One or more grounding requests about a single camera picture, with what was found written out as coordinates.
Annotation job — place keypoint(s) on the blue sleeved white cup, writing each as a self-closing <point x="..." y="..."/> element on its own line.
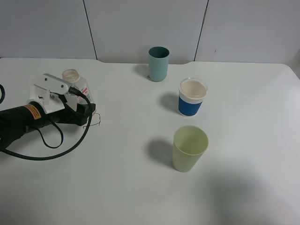
<point x="192" y="92"/>

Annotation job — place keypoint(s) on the teal plastic cup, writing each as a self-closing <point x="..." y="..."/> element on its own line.
<point x="158" y="63"/>

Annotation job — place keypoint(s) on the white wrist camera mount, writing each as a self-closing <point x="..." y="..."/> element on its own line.
<point x="46" y="90"/>

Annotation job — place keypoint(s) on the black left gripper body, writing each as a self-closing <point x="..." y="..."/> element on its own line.
<point x="64" y="116"/>

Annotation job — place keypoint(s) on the light green plastic cup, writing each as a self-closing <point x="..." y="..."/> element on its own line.
<point x="189" y="143"/>

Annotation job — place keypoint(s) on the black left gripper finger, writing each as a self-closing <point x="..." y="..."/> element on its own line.
<point x="85" y="110"/>

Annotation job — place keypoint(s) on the clear plastic drink bottle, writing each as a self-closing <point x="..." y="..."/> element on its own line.
<point x="80" y="83"/>

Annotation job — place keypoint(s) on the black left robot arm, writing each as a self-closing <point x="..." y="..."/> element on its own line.
<point x="18" y="121"/>

